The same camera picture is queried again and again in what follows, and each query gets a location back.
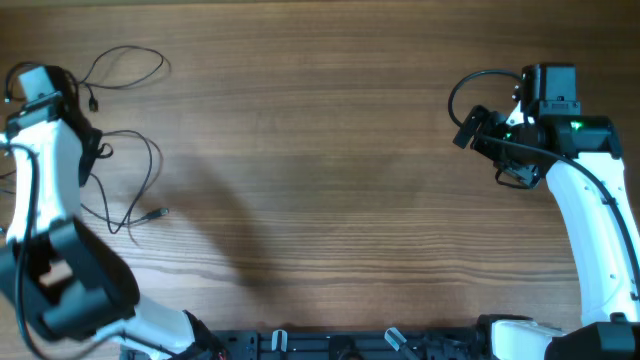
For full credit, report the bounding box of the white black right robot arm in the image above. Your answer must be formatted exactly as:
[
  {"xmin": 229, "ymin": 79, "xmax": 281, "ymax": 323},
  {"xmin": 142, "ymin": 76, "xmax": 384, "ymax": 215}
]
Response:
[{"xmin": 447, "ymin": 63, "xmax": 639, "ymax": 359}]

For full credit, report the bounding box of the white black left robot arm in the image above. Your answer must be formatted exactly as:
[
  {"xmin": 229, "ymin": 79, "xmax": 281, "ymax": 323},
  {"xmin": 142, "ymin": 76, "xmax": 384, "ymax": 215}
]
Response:
[{"xmin": 1, "ymin": 63, "xmax": 226, "ymax": 359}]

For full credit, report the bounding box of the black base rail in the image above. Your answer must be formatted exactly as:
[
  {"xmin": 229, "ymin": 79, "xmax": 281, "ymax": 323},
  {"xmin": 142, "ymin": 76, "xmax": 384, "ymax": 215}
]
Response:
[{"xmin": 182, "ymin": 327, "xmax": 488, "ymax": 360}]

